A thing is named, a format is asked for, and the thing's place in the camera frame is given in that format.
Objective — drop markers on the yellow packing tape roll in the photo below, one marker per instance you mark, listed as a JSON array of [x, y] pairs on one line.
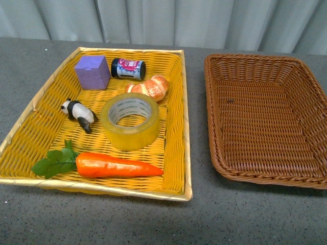
[[130, 138]]

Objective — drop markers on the yellow woven basket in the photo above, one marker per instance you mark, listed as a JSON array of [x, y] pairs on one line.
[[105, 141]]

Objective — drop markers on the brown wicker basket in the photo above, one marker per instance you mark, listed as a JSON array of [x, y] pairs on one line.
[[266, 120]]

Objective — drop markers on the toy croissant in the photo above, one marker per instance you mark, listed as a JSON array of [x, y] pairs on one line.
[[155, 87]]

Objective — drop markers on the small black labelled jar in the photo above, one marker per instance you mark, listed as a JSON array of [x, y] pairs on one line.
[[124, 68]]

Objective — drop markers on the purple foam cube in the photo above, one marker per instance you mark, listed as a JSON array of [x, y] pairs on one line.
[[93, 72]]

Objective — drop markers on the orange toy carrot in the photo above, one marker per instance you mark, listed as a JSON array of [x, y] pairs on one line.
[[91, 165]]

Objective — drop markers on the panda figurine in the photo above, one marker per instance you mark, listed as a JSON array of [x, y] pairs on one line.
[[77, 111]]

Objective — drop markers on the grey curtain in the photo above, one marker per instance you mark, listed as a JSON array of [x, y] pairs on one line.
[[256, 25]]

